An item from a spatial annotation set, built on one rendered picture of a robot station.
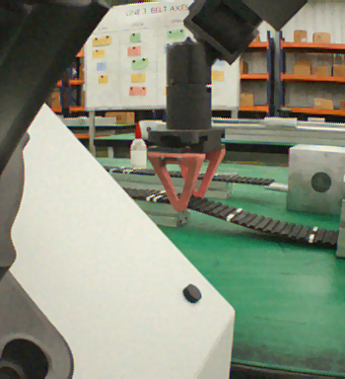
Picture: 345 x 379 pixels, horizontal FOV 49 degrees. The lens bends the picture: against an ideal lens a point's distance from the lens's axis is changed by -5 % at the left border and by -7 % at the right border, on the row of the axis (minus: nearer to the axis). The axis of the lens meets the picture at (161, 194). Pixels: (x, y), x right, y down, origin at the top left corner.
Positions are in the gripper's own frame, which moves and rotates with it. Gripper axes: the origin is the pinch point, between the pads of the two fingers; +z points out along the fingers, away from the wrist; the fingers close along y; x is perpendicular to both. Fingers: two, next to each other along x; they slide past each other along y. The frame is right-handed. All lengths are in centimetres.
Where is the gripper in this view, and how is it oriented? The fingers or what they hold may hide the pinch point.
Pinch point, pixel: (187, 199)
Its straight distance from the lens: 51.6
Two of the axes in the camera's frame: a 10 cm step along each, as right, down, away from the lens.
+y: 4.7, -1.8, 8.6
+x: -8.8, -1.0, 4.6
